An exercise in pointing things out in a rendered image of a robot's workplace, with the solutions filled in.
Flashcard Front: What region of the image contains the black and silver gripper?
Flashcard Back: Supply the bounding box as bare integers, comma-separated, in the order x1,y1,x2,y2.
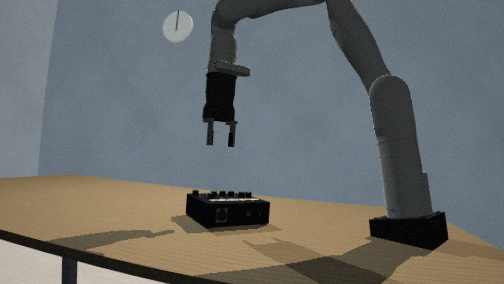
202,53,250,147

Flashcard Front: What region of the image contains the black lighting desk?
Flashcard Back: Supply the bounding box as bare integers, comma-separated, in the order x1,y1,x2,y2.
186,190,270,229

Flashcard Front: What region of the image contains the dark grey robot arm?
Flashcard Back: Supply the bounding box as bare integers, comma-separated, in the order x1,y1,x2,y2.
210,0,433,218

